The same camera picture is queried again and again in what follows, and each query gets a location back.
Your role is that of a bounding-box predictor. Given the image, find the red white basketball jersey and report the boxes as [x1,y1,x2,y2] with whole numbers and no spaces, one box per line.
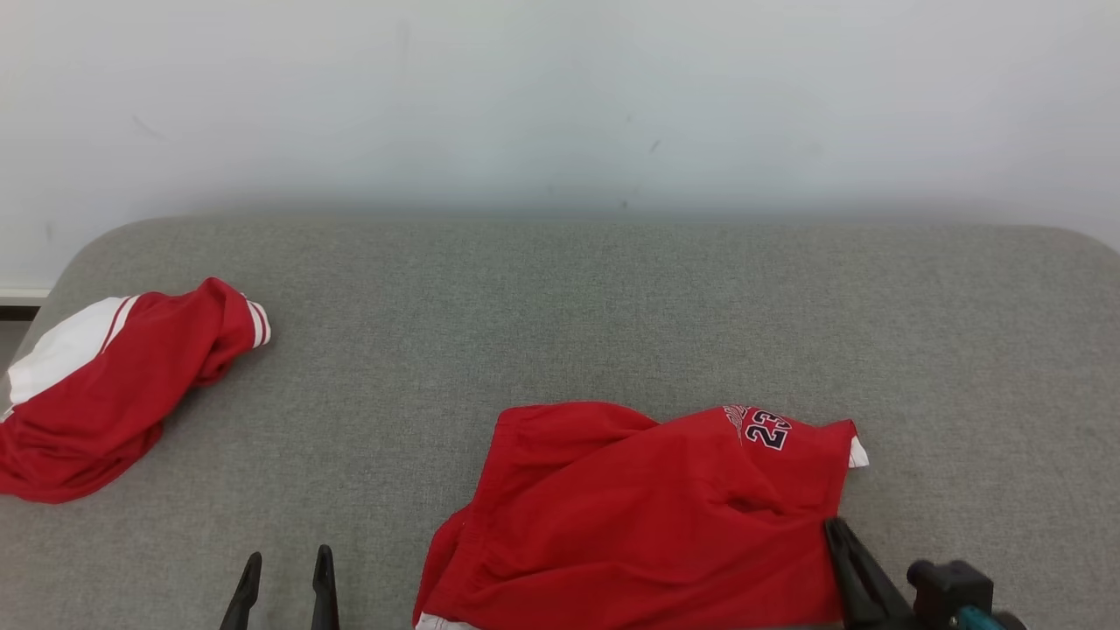
[0,277,272,505]

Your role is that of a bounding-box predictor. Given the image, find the grey fabric sofa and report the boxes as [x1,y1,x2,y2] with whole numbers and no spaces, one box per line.
[0,216,1120,630]

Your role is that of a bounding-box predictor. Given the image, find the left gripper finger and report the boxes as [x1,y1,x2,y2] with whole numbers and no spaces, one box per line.
[219,551,263,630]
[311,544,341,630]

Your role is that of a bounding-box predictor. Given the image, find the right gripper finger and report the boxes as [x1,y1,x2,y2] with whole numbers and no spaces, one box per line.
[823,516,916,630]

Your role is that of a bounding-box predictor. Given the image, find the red basketball shorts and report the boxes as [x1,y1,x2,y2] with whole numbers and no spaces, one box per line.
[412,402,871,630]

